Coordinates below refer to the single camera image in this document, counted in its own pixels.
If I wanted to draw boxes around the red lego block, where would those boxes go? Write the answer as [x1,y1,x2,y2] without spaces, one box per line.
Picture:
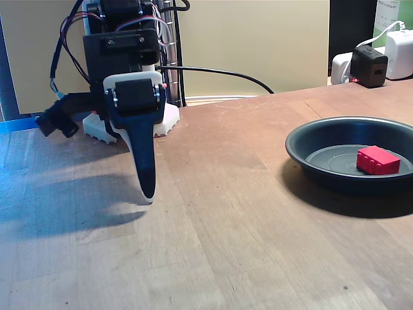
[356,145,402,176]

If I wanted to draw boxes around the dark round shallow bin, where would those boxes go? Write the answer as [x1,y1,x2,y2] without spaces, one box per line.
[285,116,413,196]

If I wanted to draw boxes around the chrome metal pole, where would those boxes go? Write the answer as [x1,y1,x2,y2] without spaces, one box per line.
[157,0,187,108]

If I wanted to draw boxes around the blue strip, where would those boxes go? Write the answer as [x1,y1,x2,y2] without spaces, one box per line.
[0,116,41,134]

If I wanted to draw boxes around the white power strip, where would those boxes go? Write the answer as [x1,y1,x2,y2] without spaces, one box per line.
[331,46,387,85]

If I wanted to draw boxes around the black panel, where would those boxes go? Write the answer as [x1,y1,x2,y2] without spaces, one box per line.
[328,0,378,78]

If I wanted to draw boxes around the black cube power adapter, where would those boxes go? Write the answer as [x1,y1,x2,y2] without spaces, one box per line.
[350,45,388,88]

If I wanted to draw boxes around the green and white box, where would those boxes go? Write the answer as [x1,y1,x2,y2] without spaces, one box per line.
[372,0,413,49]

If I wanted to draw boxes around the white charger box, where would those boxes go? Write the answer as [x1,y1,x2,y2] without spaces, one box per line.
[385,29,413,81]

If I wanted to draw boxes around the red and white servo wires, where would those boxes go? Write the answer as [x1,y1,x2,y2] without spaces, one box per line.
[115,14,172,47]

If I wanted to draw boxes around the black gripper camera on bracket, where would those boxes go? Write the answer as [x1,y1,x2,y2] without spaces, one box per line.
[34,92,97,138]

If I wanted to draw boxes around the black camera cable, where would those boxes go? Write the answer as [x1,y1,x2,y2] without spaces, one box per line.
[48,0,85,99]

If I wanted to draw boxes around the dark board frame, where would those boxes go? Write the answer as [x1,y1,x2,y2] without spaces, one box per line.
[0,14,93,123]

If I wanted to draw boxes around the white charger cable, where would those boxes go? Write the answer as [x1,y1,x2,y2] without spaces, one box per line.
[341,19,406,81]

